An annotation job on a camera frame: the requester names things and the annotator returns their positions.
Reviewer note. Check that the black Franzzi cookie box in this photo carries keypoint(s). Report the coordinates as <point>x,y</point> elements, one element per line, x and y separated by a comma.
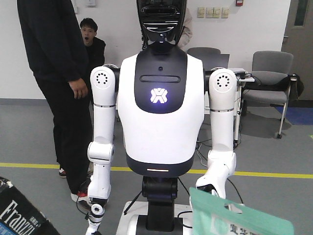
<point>18,216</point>

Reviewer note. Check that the person in beige hoodie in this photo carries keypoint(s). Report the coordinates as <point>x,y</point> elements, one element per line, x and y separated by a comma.
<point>187,32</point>

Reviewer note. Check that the teal goji berry bag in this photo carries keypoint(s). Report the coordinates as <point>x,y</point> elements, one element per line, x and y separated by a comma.
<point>213,215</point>

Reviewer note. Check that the standing person in black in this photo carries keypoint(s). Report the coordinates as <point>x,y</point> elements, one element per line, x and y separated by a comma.
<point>58,59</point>

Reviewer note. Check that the white robot arm screen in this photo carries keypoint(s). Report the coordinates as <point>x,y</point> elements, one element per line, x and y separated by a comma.
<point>101,149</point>
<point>221,160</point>

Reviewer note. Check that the grey office chair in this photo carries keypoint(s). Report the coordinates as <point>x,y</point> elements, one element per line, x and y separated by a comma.
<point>271,72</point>

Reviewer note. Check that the seated person in black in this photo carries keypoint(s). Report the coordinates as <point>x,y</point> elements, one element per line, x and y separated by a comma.
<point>95,47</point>

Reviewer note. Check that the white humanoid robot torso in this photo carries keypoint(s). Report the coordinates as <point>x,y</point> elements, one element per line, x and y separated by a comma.
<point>161,108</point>

